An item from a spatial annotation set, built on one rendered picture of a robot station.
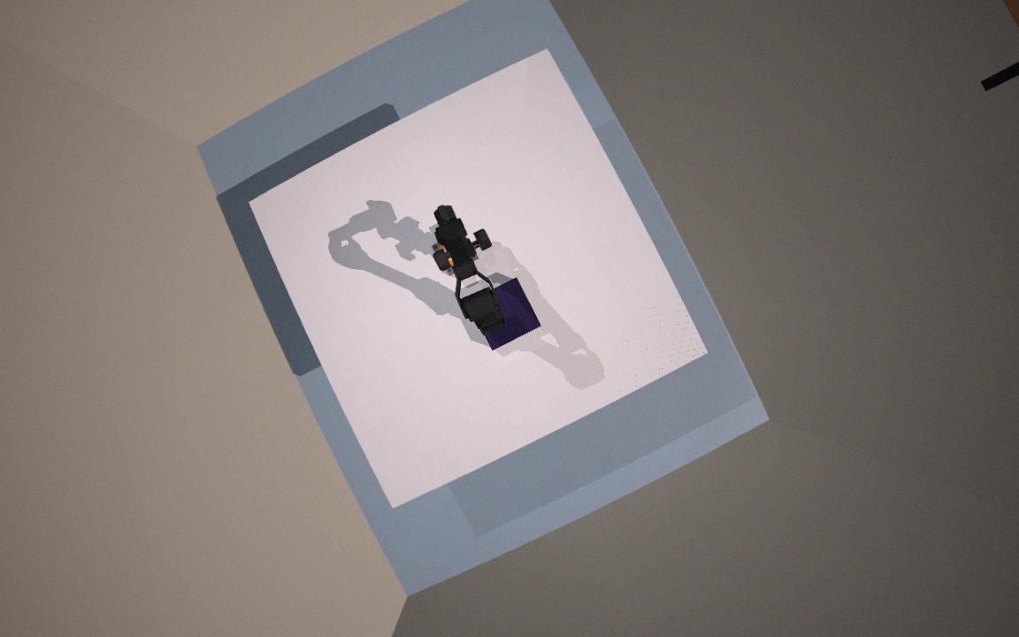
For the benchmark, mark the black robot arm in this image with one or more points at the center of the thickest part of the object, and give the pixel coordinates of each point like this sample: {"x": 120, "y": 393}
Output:
{"x": 482, "y": 307}

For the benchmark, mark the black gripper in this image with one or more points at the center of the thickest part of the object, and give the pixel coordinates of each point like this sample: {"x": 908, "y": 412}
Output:
{"x": 482, "y": 239}

